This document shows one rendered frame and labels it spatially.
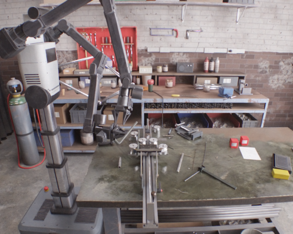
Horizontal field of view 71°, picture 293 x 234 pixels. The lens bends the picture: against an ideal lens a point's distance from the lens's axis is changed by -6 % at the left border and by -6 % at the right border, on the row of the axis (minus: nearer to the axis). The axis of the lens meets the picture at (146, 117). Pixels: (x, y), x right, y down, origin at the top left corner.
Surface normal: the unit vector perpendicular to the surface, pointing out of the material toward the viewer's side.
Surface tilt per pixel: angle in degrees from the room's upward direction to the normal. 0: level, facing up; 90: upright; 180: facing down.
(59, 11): 97
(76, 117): 90
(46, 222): 0
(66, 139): 90
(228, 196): 0
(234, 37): 90
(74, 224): 0
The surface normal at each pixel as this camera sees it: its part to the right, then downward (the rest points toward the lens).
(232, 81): -0.02, 0.38
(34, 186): 0.00, -0.92
